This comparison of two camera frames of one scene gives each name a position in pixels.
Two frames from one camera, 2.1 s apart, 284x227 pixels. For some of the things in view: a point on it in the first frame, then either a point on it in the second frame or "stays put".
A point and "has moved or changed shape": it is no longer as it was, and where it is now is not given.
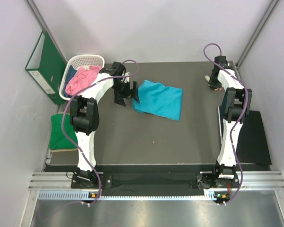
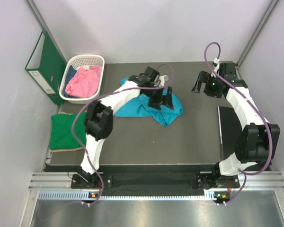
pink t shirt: (82, 79) stays put
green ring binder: (46, 67) stays put
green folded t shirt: (58, 140) stays put
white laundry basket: (84, 61) stays put
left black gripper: (128, 93) → (155, 102)
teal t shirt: (156, 98) has moved or changed shape
